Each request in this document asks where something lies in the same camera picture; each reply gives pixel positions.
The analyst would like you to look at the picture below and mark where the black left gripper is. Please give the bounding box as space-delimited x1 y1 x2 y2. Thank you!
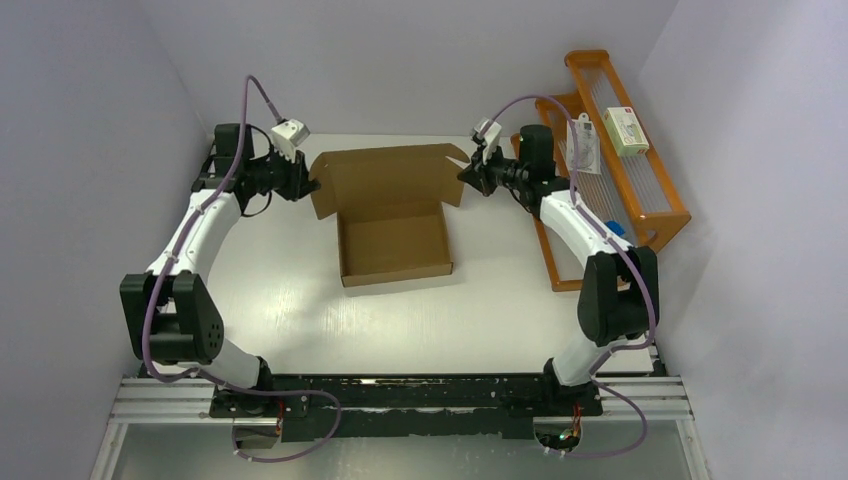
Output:
246 143 322 202

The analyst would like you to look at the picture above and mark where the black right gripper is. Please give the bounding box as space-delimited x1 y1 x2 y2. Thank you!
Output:
457 140 528 198

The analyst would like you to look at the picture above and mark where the brown cardboard box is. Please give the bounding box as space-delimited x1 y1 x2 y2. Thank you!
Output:
310 143 469 288

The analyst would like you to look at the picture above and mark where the orange wooden tiered rack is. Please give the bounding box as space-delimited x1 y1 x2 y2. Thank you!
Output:
535 50 691 252

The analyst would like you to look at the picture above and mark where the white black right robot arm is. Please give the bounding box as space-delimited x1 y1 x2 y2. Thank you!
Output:
457 119 659 414

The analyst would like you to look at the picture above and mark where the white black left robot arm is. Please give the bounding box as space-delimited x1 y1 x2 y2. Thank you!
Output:
119 119 320 416

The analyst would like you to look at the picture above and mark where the white green product box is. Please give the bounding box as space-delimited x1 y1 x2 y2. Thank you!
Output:
602 106 650 157

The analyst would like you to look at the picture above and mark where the blue small object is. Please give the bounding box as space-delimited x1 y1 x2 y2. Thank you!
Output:
605 221 626 238

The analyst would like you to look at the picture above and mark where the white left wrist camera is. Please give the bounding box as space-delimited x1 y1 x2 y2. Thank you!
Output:
270 119 311 163

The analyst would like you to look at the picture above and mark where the clear packaged cable bag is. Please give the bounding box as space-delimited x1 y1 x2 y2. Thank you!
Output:
565 112 601 175

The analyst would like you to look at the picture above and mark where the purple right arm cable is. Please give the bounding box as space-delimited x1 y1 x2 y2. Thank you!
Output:
473 94 658 460

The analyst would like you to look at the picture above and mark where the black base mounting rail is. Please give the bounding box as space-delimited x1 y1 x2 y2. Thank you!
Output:
209 373 603 442

